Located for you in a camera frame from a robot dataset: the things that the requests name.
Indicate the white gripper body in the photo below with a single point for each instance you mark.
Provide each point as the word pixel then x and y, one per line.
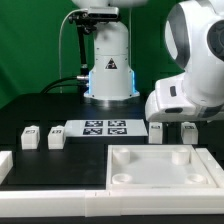
pixel 168 103

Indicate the white square tabletop part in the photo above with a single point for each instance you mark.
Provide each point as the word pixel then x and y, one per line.
pixel 156 166

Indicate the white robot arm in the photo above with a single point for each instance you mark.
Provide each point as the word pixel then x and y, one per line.
pixel 194 37

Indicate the white right fence piece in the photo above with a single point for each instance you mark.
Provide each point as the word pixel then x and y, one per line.
pixel 215 170

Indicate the white fence piece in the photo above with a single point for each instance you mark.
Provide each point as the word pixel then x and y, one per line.
pixel 6 164
pixel 215 170

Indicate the white marker sheet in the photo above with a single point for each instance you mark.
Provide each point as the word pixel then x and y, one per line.
pixel 105 128

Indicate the white left fence piece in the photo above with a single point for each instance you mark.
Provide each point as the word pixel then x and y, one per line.
pixel 6 164

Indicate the white front fence wall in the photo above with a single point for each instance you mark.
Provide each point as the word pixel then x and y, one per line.
pixel 94 203

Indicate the black camera on stand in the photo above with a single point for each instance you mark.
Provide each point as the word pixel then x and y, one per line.
pixel 87 19

